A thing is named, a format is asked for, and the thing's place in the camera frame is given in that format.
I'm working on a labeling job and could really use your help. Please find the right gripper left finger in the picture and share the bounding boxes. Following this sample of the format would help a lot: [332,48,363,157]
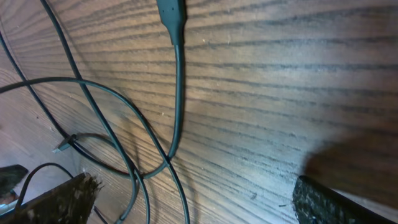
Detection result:
[1,173,101,224]

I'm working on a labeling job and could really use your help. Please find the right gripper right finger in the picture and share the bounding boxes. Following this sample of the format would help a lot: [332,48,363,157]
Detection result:
[292,175,394,224]

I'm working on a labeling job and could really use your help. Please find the black usb cable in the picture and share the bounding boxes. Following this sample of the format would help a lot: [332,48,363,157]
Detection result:
[0,0,152,224]
[0,0,190,224]

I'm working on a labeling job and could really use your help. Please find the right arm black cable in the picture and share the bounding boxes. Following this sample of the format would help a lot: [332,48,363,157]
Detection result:
[14,162,75,212]

